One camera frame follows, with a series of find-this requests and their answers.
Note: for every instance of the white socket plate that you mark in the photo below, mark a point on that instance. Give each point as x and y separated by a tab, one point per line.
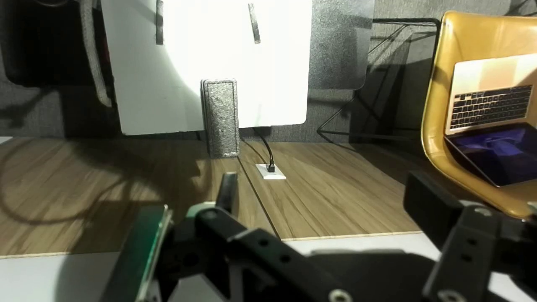
270	175

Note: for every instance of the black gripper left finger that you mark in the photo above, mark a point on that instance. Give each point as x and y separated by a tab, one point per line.
261	246

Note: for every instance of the dark magnetic strip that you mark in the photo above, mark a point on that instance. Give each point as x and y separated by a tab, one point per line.
253	23
159	23

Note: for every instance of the grey felt board duster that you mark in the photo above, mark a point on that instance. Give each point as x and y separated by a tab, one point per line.
219	118

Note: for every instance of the small white board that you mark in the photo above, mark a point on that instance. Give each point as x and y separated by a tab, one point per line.
167	85

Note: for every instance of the open laptop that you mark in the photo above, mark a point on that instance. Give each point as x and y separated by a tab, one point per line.
491	106

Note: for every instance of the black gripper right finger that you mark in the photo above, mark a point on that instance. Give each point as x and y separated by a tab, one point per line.
463	252

